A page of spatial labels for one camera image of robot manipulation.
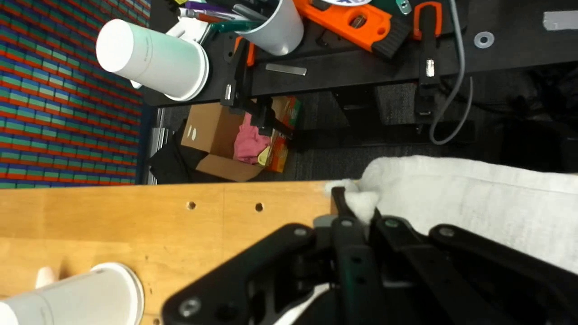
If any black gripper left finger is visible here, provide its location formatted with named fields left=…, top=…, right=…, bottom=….
left=161, top=188, right=385, bottom=325

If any white paper cup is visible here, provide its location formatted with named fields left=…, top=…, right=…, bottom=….
left=0, top=262, right=145, bottom=325

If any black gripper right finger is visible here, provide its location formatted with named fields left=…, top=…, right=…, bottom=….
left=369, top=213, right=578, bottom=325

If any black shelf rack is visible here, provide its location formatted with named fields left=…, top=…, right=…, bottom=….
left=146, top=0, right=578, bottom=110

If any orange tool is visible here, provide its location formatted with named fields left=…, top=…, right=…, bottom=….
left=295, top=0, right=410, bottom=58

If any grey cable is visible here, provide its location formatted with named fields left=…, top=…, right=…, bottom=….
left=428, top=0, right=477, bottom=146

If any white cup on shelf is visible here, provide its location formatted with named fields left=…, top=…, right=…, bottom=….
left=96, top=18, right=210, bottom=101

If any white cloth towel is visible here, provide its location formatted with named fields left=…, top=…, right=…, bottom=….
left=327, top=155, right=578, bottom=273

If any open cardboard box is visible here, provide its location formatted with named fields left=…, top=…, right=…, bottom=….
left=181, top=103, right=289, bottom=182

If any white cup with pens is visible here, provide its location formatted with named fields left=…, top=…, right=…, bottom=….
left=231, top=0, right=304, bottom=56

